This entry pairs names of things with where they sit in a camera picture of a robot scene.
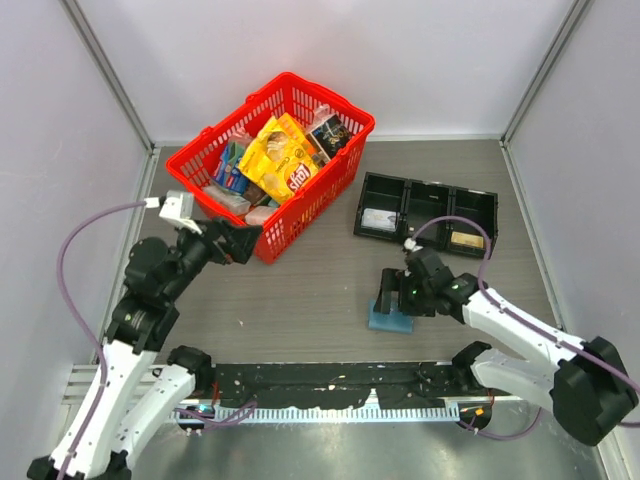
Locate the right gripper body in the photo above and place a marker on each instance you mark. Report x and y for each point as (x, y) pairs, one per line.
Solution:
(414, 298)

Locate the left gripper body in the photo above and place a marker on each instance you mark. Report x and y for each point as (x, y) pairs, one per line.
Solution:
(196, 251)

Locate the blue card holder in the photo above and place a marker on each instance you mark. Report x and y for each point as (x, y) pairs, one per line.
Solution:
(394, 322)

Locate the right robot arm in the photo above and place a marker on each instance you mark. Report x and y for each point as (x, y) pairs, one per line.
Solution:
(583, 384)

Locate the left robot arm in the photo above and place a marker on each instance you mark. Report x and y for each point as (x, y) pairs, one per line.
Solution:
(112, 428)

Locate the gold card in tray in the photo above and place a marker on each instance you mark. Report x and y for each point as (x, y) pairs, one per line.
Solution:
(467, 240)

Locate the white card in tray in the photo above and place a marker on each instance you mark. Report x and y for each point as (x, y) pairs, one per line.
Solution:
(378, 219)

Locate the pink wrapped packet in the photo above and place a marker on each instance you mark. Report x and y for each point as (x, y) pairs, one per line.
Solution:
(259, 215)

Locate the clear wrapped packet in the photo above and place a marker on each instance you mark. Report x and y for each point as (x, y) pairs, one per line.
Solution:
(234, 203)

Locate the blue green packet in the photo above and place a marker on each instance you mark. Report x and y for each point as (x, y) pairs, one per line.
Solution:
(227, 174)

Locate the black three-compartment tray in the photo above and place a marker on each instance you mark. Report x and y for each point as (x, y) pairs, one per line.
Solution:
(431, 211)

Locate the yellow Lays chips bag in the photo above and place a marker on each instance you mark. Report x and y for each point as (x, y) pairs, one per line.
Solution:
(279, 159)

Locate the red plastic shopping basket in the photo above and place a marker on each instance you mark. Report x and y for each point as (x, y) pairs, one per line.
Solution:
(289, 93)

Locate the black snack box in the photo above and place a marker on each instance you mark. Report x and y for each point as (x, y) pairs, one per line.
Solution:
(329, 135)

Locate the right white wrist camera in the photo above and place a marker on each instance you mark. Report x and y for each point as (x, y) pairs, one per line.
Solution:
(411, 245)

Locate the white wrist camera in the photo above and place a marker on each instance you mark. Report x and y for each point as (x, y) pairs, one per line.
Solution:
(411, 245)
(176, 208)

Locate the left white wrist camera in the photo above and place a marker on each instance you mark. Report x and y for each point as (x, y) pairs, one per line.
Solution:
(176, 208)

